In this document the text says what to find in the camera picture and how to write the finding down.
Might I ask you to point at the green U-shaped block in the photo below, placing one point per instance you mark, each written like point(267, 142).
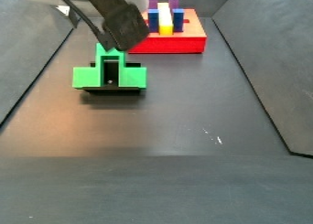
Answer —
point(133, 73)

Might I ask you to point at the red base board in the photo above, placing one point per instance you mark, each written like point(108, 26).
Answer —
point(187, 42)

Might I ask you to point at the purple left peg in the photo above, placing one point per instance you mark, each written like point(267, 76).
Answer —
point(153, 4)

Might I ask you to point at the purple peg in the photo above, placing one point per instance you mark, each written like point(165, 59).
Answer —
point(153, 4)
point(173, 4)

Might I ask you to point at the dark blue left peg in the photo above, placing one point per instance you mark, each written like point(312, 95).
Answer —
point(154, 20)

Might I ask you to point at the dark blue peg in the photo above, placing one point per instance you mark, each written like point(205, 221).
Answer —
point(179, 19)
point(154, 20)

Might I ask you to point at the yellow long bar block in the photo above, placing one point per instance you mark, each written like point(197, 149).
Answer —
point(166, 25)

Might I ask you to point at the purple right peg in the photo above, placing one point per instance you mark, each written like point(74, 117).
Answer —
point(173, 4)

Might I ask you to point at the dark blue right peg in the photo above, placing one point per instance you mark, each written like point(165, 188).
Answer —
point(179, 19)

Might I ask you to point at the black angle bracket fixture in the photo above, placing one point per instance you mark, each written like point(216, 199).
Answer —
point(112, 81)

